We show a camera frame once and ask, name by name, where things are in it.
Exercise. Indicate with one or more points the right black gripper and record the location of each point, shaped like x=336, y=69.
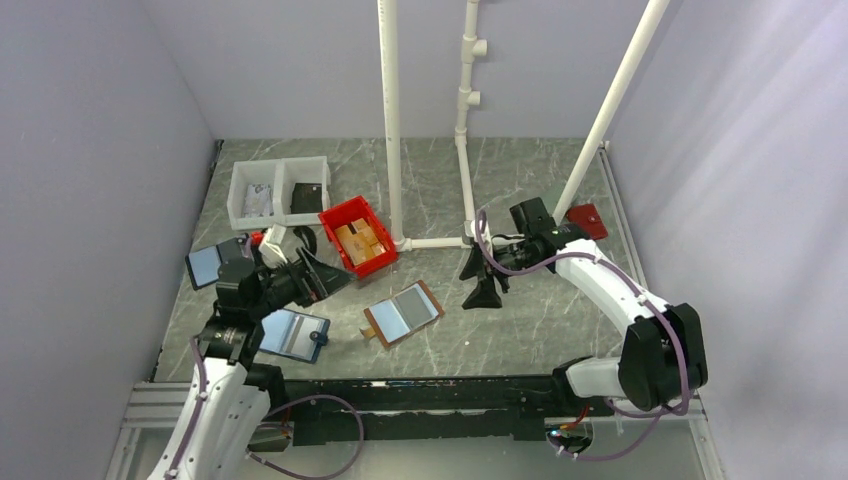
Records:
x=484, y=296

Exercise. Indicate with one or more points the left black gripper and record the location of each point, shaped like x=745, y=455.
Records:
x=320, y=281

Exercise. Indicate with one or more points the brown leather card holder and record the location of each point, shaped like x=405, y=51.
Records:
x=394, y=319

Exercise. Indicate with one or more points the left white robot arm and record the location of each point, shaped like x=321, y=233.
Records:
x=230, y=393

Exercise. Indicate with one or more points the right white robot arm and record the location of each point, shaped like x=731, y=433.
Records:
x=662, y=362

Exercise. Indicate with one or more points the blue card holder open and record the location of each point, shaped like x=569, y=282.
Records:
x=294, y=335

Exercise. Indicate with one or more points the black card in tray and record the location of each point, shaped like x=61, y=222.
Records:
x=306, y=198

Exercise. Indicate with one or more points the patterned card in tray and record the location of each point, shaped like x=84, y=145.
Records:
x=258, y=201

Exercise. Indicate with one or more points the grey blue card holder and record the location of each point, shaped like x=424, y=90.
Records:
x=202, y=265

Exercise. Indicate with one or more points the red card holder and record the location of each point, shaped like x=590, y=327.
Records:
x=588, y=218

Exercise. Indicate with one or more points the brown items in bin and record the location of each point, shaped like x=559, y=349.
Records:
x=359, y=241

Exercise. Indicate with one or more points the red plastic bin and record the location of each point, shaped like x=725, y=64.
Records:
x=347, y=212

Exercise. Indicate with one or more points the white divided tray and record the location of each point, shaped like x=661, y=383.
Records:
x=281, y=174

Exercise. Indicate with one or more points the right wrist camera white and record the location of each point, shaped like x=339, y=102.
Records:
x=475, y=230

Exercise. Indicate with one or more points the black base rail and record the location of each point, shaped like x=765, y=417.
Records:
x=522, y=407

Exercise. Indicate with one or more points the white PVC pipe frame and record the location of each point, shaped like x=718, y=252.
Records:
x=472, y=48

